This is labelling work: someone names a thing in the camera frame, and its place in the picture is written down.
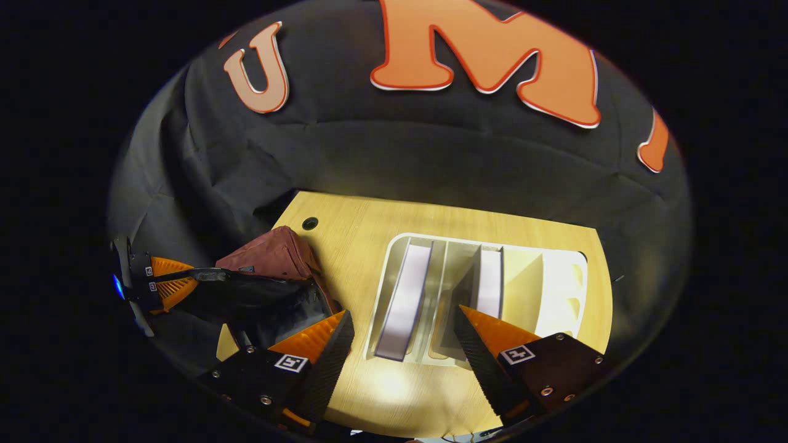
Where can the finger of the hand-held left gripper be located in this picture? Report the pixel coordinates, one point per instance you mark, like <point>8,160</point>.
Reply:
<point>166,267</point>
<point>172,292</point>

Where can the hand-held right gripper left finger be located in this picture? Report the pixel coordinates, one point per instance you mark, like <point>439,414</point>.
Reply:
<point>329,369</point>

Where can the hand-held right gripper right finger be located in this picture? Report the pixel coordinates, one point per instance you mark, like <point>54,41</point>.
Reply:
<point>480,369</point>

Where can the white portrait book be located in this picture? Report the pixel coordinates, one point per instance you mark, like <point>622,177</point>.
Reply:
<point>490,283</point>

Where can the blue book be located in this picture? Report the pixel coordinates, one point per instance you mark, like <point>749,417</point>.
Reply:
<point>406,301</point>

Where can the white bookshelf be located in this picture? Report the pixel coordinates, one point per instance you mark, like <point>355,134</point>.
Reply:
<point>554,289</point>

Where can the maroon schoolbag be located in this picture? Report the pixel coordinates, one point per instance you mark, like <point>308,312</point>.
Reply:
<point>277,252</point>

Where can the black backdrop cloth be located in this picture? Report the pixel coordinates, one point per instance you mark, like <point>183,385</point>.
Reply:
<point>400,141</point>

